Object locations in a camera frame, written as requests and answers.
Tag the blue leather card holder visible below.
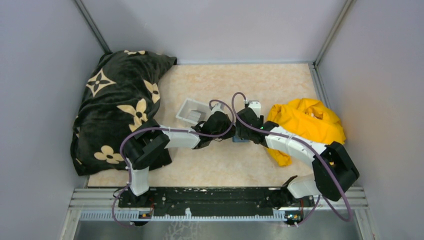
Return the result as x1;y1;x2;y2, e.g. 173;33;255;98
232;135;249;143

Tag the white plastic card tray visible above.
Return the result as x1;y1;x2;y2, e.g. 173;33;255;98
175;98;211;126

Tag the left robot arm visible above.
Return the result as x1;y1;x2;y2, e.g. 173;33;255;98
119;111;236;207

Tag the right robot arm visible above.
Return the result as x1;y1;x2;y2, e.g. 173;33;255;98
236;107;360;206

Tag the grey card stack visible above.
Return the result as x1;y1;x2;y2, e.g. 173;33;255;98
187;110;203;122

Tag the yellow cloth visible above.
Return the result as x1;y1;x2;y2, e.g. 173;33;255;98
263;97;347;168

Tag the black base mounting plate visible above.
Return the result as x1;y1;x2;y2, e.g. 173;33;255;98
118;187;315;217

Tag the black floral blanket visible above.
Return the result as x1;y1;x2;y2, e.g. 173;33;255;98
70;50;178;176

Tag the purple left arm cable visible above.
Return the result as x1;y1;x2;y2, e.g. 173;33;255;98
111;99;237;229

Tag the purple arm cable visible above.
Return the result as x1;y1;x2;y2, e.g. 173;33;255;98
230;91;353;228
111;99;237;229

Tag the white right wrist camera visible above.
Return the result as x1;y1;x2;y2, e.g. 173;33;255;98
248;100;262;118

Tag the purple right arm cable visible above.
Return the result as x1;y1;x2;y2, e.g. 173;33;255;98
230;91;353;228

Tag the aluminium frame rail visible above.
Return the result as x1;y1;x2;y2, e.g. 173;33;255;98
68;187;369;224

